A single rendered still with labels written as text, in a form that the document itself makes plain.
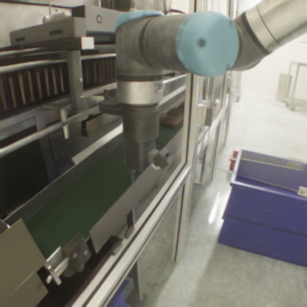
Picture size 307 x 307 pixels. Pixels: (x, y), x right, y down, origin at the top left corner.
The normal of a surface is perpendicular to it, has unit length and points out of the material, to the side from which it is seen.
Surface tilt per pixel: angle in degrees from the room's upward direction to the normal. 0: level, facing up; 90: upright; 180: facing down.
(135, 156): 70
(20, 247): 79
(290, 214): 90
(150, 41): 88
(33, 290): 90
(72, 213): 2
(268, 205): 90
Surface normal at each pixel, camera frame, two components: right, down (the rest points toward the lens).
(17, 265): 0.89, 0.03
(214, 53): 0.61, 0.37
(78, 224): -0.01, -0.87
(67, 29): -0.42, 0.41
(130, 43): -0.74, 0.35
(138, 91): 0.00, 0.46
